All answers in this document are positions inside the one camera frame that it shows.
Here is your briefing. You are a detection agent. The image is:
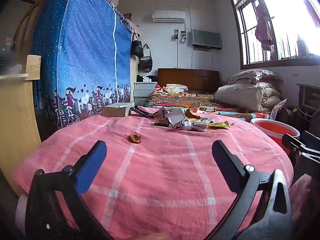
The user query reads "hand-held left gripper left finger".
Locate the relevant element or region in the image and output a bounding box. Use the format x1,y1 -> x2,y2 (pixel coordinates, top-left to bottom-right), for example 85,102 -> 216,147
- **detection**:
25,141 -> 113,240

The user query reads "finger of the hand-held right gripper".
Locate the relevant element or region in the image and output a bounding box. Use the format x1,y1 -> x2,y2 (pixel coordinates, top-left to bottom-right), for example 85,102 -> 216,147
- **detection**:
282,133 -> 320,159
301,131 -> 320,149

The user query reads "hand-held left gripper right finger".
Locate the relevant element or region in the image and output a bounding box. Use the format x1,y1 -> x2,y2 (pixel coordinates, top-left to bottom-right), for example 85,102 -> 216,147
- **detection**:
207,140 -> 293,240

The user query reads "red plastic bucket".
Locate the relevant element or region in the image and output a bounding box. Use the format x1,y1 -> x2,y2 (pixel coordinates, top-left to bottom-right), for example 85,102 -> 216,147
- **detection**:
250,118 -> 300,157

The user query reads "yellow snack packet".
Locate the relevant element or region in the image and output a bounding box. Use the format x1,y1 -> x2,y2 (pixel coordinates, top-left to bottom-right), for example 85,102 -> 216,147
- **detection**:
208,121 -> 231,130

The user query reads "brown apple core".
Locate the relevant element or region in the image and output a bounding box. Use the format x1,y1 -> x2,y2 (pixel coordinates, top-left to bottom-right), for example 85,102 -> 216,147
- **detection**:
125,133 -> 142,144

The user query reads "foil snack packet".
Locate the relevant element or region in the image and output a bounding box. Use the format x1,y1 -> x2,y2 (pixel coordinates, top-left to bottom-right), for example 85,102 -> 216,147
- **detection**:
179,120 -> 208,132

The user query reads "long dark blue snack wrapper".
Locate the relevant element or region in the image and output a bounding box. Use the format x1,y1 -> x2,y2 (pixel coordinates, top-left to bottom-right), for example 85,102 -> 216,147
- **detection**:
130,106 -> 167,120

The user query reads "person's right forearm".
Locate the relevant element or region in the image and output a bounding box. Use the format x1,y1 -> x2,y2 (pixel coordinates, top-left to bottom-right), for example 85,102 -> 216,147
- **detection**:
290,174 -> 317,228

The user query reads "brown hanging shoulder bag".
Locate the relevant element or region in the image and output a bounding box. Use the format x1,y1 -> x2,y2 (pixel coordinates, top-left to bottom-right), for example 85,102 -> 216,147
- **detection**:
139,44 -> 153,72

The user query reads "person's left hand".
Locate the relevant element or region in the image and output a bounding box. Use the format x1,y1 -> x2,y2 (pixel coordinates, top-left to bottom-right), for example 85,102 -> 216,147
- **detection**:
132,232 -> 170,240

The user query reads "white plastic bag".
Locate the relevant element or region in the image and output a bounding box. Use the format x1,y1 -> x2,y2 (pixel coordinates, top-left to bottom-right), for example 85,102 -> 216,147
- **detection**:
271,99 -> 288,120

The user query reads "dark wooden cabinet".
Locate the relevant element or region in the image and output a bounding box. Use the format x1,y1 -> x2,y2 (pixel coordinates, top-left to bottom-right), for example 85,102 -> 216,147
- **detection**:
297,82 -> 320,117

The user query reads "thick old book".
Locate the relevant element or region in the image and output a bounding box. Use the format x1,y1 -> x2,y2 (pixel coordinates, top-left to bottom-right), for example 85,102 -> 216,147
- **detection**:
101,102 -> 135,118

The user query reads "pink checked bed sheet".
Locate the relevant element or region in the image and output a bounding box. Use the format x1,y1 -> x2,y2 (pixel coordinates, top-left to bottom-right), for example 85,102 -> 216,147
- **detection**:
12,106 -> 294,240

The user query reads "folded beige quilt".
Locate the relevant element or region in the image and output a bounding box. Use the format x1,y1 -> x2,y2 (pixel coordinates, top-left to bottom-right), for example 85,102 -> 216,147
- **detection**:
214,81 -> 283,113

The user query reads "floral pillow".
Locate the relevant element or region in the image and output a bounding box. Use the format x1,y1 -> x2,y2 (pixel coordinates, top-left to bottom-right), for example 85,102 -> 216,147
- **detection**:
227,69 -> 283,85

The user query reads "colourful patterned bed sheet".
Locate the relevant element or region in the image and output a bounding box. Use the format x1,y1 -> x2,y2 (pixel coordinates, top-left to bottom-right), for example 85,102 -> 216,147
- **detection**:
146,86 -> 272,123

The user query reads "light wooden shelf unit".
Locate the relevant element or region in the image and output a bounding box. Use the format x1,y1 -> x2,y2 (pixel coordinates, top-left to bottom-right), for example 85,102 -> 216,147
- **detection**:
0,55 -> 42,198

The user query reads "white nightstand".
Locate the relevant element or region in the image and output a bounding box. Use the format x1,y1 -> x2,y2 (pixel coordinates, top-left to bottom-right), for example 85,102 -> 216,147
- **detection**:
133,81 -> 158,105

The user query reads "crumpled plastic bag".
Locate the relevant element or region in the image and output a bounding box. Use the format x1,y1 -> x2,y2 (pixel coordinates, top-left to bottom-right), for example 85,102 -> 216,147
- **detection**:
162,83 -> 188,93

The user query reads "brown wooden headboard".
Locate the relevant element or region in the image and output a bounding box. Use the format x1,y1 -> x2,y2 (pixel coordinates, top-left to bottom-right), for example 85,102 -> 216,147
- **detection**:
157,68 -> 220,94

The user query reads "pink hanging garment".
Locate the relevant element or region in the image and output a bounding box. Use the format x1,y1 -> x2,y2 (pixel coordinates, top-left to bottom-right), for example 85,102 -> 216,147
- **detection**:
255,0 -> 274,52

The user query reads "barred window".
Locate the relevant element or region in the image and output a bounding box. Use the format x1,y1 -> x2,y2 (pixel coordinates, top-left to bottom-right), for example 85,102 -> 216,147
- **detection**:
226,0 -> 320,70

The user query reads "blue polka dot fabric wardrobe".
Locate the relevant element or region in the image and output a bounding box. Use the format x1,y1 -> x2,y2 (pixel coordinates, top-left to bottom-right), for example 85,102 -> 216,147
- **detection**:
30,0 -> 133,130

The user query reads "black hanging bag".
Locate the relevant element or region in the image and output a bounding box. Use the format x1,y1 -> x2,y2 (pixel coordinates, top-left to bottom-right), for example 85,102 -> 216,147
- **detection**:
131,34 -> 144,58

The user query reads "pink cloth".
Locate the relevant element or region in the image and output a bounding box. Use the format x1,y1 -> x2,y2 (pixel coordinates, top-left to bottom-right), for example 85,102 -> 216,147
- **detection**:
122,12 -> 139,34

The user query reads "white air conditioner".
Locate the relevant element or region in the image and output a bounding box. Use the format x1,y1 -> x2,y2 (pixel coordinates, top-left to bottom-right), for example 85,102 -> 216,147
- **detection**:
151,10 -> 187,22

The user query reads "white cable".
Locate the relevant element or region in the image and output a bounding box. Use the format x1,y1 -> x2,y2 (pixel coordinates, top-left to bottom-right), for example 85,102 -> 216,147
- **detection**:
296,102 -> 315,130

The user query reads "covered wall television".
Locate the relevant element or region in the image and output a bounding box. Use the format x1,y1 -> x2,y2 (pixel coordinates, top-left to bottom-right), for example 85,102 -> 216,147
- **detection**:
191,29 -> 223,50

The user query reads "wall power socket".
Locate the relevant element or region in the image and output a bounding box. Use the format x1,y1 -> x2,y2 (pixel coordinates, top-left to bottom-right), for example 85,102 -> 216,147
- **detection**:
174,29 -> 188,44

